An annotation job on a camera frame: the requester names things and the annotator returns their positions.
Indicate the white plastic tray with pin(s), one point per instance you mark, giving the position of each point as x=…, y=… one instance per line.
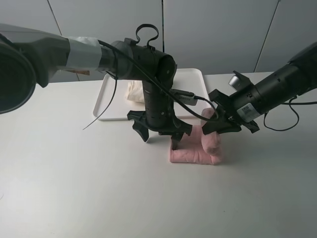
x=117, y=108

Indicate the cream white towel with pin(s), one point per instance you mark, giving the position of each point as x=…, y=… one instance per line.
x=134, y=92

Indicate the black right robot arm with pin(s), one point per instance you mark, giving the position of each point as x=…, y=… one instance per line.
x=250, y=101

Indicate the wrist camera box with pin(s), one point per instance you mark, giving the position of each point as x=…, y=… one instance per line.
x=239, y=81
x=187, y=98

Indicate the pink towel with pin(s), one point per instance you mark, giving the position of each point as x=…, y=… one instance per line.
x=198, y=148

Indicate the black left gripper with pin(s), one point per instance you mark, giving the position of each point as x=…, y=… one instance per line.
x=166, y=124

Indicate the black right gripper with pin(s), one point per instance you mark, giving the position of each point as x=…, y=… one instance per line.
x=228, y=119

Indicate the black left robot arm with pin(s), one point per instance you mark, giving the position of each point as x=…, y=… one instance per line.
x=31, y=57

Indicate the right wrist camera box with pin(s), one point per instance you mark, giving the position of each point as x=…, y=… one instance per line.
x=239, y=81

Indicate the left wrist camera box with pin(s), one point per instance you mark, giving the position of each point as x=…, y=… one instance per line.
x=187, y=98

